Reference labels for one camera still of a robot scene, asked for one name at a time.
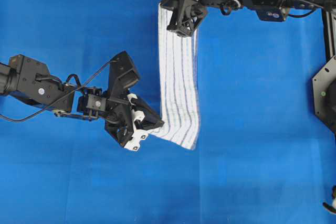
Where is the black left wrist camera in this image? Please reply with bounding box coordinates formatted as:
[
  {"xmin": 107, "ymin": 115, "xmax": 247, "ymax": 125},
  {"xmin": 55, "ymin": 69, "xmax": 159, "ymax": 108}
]
[{"xmin": 107, "ymin": 51, "xmax": 140, "ymax": 98}]

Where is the white blue striped towel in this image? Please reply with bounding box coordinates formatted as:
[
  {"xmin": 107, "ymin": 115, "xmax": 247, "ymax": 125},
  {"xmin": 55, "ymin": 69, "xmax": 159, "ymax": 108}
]
[{"xmin": 153, "ymin": 7, "xmax": 201, "ymax": 150}]

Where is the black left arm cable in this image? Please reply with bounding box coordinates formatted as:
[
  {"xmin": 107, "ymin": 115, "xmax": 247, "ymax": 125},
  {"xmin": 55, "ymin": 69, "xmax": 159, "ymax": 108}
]
[{"xmin": 0, "ymin": 60, "xmax": 118, "ymax": 123}]

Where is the blue table cloth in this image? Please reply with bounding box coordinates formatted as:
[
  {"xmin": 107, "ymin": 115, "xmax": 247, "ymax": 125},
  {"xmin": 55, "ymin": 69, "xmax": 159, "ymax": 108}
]
[{"xmin": 1, "ymin": 0, "xmax": 335, "ymax": 223}]

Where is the black aluminium table rail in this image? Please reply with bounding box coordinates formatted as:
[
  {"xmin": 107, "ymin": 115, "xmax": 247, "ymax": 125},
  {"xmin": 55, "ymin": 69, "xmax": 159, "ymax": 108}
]
[{"xmin": 321, "ymin": 10, "xmax": 335, "ymax": 61}]

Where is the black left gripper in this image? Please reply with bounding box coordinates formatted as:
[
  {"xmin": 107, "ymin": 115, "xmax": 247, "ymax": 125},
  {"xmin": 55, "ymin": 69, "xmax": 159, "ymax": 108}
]
[{"xmin": 105, "ymin": 93, "xmax": 164, "ymax": 152}]

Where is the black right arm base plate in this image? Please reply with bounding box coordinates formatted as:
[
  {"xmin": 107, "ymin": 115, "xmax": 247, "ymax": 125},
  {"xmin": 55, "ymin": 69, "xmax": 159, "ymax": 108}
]
[{"xmin": 312, "ymin": 56, "xmax": 335, "ymax": 134}]

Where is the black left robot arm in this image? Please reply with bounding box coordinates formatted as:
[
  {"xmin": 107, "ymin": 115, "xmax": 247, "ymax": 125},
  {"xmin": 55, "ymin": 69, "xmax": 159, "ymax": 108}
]
[{"xmin": 1, "ymin": 51, "xmax": 164, "ymax": 151}]

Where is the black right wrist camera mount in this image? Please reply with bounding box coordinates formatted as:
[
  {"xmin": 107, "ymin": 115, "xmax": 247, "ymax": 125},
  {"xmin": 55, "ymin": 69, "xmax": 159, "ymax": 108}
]
[{"xmin": 167, "ymin": 0, "xmax": 208, "ymax": 37}]

